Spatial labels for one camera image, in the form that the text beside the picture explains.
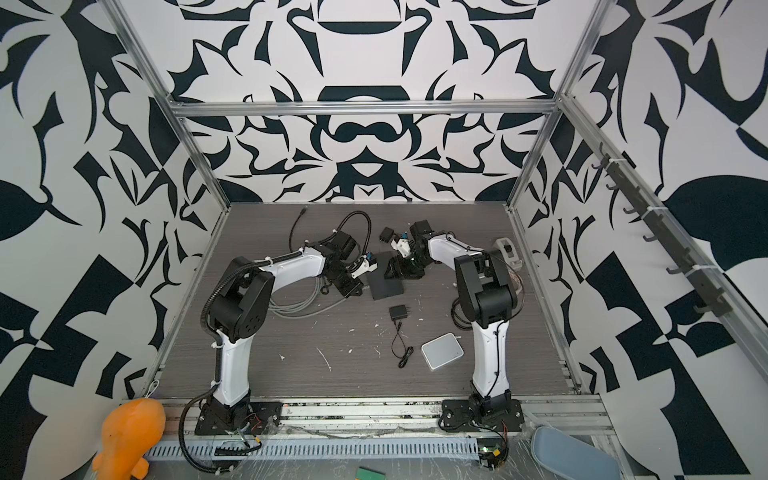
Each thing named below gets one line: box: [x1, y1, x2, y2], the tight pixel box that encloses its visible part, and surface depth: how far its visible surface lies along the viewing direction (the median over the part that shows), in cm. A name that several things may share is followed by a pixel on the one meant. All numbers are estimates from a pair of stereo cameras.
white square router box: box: [421, 332, 465, 371], surface depth 85 cm
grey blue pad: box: [531, 426, 621, 480], surface depth 71 cm
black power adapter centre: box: [389, 304, 414, 368], surface depth 88 cm
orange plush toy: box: [92, 398, 166, 480], surface depth 68 cm
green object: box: [356, 466, 387, 480], surface depth 68 cm
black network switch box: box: [369, 251, 404, 301], surface depth 98 cm
